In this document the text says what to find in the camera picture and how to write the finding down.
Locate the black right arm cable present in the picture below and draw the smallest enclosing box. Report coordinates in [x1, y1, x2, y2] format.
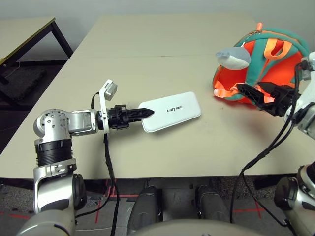
[230, 60, 305, 224]

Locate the dark grey robot leg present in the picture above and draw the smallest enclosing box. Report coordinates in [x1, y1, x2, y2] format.
[127, 185, 161, 232]
[195, 184, 230, 222]

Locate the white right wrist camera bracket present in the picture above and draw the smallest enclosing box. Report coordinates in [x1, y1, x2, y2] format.
[284, 50, 315, 125]

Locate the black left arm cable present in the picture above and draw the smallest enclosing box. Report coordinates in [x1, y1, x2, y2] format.
[75, 92, 121, 236]

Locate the grey robot torso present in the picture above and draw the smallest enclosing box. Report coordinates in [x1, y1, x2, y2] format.
[134, 218, 249, 236]

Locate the teal and orange backpack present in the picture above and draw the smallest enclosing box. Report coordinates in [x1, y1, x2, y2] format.
[212, 22, 310, 111]

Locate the black framed side table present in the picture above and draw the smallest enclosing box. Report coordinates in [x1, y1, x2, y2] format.
[0, 16, 74, 84]

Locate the dark grey left robot leg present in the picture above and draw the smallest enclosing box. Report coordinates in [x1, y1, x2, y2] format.
[127, 185, 161, 232]

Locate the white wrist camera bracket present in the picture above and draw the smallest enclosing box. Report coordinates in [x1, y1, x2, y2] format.
[284, 50, 315, 125]
[98, 79, 118, 135]

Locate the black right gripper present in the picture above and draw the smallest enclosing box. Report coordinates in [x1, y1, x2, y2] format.
[237, 82, 300, 117]

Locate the black floor mat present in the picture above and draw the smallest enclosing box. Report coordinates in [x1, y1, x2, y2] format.
[0, 66, 47, 101]

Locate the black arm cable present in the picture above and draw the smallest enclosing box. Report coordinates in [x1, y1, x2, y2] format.
[75, 92, 121, 236]
[230, 60, 305, 224]

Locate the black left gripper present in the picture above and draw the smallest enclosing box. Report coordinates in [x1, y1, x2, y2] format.
[109, 105, 155, 130]

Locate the white Unitree pencil case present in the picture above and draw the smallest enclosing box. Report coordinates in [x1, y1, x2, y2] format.
[138, 91, 202, 134]

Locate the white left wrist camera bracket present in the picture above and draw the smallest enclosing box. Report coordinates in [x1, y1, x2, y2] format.
[98, 79, 118, 135]

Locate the dark grey right robot leg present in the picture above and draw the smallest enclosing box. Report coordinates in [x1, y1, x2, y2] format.
[195, 184, 230, 222]

